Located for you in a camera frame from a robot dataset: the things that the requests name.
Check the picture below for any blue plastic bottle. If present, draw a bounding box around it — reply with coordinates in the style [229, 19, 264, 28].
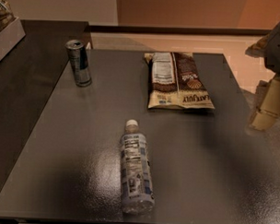
[120, 119, 155, 215]

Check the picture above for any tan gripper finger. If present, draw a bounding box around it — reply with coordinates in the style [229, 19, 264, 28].
[250, 75, 280, 131]

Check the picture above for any silver blue energy drink can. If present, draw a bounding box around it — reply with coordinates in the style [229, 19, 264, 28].
[65, 40, 91, 87]

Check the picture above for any brown chip bag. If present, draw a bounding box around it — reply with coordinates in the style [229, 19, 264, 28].
[144, 52, 215, 110]

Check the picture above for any white box with snacks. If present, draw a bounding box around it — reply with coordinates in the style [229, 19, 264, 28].
[0, 0, 26, 62]

